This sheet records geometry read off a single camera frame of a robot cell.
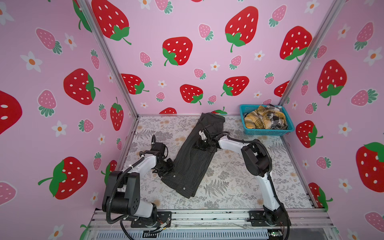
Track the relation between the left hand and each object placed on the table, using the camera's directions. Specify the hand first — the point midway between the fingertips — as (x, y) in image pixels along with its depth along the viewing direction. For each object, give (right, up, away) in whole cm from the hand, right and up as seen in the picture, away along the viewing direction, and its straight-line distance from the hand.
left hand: (175, 170), depth 88 cm
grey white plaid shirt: (+68, +29, +12) cm, 75 cm away
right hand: (+10, +13, +10) cm, 19 cm away
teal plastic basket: (+51, +41, +26) cm, 71 cm away
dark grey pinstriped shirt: (+10, +3, +4) cm, 11 cm away
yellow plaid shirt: (+57, +32, +16) cm, 67 cm away
